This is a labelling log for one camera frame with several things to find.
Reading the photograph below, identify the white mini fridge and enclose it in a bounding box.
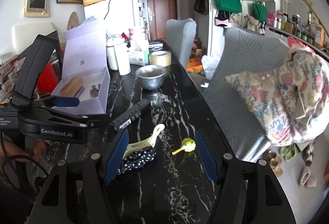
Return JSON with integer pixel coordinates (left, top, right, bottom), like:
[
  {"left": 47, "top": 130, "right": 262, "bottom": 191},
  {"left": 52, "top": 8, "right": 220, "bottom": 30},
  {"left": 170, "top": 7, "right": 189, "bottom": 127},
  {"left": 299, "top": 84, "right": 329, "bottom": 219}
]
[{"left": 84, "top": 0, "right": 142, "bottom": 37}]

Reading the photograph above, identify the wall intercom monitor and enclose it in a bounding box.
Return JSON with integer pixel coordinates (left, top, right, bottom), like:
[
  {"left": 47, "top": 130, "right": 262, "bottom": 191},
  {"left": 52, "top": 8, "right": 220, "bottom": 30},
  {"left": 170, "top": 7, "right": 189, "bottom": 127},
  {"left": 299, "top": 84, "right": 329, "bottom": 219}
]
[{"left": 23, "top": 0, "right": 50, "bottom": 18}]

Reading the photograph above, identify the packing tape roll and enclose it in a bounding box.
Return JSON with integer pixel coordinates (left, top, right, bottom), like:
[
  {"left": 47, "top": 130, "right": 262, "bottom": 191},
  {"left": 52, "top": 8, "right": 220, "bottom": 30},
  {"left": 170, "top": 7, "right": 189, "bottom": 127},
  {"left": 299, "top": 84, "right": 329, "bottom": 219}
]
[{"left": 149, "top": 51, "right": 171, "bottom": 67}]

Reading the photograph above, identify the red plastic container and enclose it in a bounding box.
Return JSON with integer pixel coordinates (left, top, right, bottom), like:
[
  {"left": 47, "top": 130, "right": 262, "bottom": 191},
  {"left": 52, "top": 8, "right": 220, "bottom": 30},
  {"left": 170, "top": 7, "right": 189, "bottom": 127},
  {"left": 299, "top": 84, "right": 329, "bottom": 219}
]
[{"left": 37, "top": 63, "right": 58, "bottom": 93}]

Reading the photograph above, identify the tissue box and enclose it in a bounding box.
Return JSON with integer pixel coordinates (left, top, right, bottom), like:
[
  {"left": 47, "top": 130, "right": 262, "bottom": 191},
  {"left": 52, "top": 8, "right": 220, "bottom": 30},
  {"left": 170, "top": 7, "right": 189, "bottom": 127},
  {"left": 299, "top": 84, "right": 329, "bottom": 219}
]
[{"left": 128, "top": 46, "right": 149, "bottom": 66}]

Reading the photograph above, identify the large green tote bag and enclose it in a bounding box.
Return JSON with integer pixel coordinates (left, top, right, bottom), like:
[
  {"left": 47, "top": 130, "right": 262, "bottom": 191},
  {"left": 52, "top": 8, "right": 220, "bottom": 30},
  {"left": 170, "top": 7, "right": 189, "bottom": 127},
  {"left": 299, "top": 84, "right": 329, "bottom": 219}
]
[{"left": 215, "top": 0, "right": 242, "bottom": 14}]

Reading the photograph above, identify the gold cardboard box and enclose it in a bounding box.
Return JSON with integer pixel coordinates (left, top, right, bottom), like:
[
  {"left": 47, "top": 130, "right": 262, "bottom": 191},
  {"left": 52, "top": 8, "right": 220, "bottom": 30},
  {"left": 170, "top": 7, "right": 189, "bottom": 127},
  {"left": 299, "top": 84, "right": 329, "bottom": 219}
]
[{"left": 60, "top": 77, "right": 84, "bottom": 97}]

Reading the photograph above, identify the grey far chair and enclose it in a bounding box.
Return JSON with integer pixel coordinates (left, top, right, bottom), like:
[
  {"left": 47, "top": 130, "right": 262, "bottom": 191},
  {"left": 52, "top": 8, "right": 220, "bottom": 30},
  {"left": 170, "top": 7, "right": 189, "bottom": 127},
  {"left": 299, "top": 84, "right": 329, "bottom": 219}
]
[{"left": 166, "top": 18, "right": 196, "bottom": 69}]

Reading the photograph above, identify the black snack bag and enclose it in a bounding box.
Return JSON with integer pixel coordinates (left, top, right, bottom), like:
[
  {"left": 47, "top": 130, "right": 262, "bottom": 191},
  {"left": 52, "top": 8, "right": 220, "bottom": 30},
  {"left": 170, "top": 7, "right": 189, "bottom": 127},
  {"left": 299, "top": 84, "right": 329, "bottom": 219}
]
[{"left": 47, "top": 30, "right": 64, "bottom": 77}]

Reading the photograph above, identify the cream hair claw clip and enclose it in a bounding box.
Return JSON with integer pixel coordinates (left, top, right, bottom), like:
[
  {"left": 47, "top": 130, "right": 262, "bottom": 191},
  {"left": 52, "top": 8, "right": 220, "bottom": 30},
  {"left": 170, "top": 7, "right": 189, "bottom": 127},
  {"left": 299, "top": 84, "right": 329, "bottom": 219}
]
[{"left": 122, "top": 124, "right": 166, "bottom": 160}]

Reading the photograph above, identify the floral cushion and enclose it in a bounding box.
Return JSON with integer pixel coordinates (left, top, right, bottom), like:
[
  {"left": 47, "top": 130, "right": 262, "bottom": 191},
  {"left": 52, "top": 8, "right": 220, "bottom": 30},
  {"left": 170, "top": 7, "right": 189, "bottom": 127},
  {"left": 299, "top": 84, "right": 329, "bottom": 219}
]
[{"left": 225, "top": 48, "right": 328, "bottom": 147}]

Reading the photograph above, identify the pink paper cups stack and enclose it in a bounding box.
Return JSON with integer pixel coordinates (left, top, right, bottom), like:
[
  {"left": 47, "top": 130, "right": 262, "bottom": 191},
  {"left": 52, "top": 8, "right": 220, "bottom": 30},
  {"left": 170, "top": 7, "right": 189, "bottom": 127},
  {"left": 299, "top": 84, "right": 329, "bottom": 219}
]
[{"left": 129, "top": 26, "right": 147, "bottom": 46}]

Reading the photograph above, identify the yellow green hair clip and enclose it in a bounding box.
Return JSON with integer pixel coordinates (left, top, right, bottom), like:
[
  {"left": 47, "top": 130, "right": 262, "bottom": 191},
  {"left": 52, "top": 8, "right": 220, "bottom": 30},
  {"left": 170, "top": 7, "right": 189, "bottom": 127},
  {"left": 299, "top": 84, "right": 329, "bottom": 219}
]
[{"left": 172, "top": 138, "right": 196, "bottom": 155}]

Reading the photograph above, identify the lavender gift box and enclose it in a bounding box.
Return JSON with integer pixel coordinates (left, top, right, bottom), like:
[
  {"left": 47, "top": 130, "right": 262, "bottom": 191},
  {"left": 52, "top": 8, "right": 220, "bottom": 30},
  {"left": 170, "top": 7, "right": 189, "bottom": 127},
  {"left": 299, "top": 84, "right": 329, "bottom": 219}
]
[{"left": 52, "top": 20, "right": 110, "bottom": 115}]

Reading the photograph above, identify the grey near chair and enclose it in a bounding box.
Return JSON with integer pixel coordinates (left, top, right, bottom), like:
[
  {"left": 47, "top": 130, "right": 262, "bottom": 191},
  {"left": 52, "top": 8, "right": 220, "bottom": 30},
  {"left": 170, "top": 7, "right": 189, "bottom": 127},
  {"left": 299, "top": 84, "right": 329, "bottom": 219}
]
[{"left": 203, "top": 28, "right": 294, "bottom": 162}]

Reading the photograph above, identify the woven straw fan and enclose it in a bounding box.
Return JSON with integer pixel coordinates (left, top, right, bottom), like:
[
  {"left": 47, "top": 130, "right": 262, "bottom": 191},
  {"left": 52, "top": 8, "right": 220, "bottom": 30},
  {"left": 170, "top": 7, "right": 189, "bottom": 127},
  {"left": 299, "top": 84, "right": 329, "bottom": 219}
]
[{"left": 67, "top": 12, "right": 79, "bottom": 30}]

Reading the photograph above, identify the brown door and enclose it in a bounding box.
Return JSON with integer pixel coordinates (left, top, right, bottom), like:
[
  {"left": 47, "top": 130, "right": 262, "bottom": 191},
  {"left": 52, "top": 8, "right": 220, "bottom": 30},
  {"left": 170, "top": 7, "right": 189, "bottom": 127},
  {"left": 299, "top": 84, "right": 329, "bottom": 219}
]
[{"left": 147, "top": 0, "right": 177, "bottom": 41}]

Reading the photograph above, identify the white cylindrical tumbler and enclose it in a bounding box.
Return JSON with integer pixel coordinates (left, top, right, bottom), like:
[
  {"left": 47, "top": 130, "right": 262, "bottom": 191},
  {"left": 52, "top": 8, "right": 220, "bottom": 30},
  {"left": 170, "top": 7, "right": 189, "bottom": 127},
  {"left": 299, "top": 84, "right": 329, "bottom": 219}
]
[{"left": 114, "top": 42, "right": 131, "bottom": 76}]

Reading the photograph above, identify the dark hanging handbag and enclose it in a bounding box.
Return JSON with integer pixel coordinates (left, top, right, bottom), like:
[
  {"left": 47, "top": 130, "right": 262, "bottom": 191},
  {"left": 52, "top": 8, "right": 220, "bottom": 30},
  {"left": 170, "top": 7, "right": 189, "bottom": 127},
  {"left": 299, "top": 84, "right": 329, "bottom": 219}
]
[{"left": 193, "top": 0, "right": 209, "bottom": 15}]

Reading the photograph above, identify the black white checkered scrunchie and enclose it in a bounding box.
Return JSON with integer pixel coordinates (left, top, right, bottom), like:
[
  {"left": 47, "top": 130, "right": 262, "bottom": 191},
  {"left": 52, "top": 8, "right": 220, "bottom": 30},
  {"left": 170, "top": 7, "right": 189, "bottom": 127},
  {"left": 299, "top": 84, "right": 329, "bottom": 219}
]
[{"left": 90, "top": 84, "right": 102, "bottom": 98}]

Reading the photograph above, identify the grey chair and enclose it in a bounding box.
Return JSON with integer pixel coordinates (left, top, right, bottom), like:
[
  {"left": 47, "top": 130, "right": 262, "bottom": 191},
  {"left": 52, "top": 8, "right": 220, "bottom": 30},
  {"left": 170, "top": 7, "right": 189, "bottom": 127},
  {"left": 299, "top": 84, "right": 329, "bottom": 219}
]
[
  {"left": 166, "top": 18, "right": 196, "bottom": 69},
  {"left": 203, "top": 28, "right": 294, "bottom": 162}
]

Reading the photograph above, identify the metal bowl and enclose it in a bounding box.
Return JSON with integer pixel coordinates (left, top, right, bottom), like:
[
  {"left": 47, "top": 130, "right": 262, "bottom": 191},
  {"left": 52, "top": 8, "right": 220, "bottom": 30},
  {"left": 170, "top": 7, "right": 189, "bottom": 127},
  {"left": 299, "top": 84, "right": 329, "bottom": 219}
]
[{"left": 136, "top": 64, "right": 167, "bottom": 90}]

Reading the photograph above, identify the black rectangular box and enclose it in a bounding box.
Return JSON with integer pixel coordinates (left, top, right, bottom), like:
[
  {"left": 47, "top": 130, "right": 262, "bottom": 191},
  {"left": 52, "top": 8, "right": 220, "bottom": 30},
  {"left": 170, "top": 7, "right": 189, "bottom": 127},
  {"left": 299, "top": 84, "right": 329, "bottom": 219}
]
[{"left": 111, "top": 99, "right": 151, "bottom": 131}]

